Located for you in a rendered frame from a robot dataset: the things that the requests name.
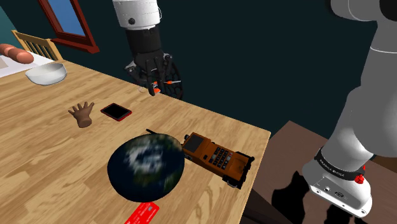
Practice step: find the wooden chair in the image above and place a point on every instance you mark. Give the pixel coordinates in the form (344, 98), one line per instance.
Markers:
(37, 45)

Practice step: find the brown hand figure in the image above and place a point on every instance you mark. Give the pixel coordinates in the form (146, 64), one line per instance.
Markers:
(82, 116)

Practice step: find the red phone with black screen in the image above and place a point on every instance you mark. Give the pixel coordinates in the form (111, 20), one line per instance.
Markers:
(116, 111)

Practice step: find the red card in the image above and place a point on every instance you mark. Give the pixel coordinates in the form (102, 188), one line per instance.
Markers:
(142, 214)

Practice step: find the red framed window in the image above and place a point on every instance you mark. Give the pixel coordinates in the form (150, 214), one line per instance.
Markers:
(69, 18)

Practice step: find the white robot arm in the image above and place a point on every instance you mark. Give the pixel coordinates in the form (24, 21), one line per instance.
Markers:
(363, 124)

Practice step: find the pale brown bread loaf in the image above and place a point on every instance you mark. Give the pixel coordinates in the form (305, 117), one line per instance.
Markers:
(18, 55)

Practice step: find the wooden table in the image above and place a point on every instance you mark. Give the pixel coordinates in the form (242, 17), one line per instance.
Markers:
(46, 155)

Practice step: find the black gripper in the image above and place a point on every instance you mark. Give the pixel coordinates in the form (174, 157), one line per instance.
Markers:
(145, 42)

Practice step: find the brown robot stand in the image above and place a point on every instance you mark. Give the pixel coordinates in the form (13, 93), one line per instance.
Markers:
(288, 149)

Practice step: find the orange handheld radio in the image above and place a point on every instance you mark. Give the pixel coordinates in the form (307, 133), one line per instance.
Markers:
(217, 156)

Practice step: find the white bowl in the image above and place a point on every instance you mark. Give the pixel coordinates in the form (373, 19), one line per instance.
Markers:
(46, 74)

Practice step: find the white table mat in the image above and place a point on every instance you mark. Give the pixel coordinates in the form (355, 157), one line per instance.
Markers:
(12, 66)

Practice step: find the earth globe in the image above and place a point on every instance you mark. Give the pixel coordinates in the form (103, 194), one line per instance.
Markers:
(145, 167)

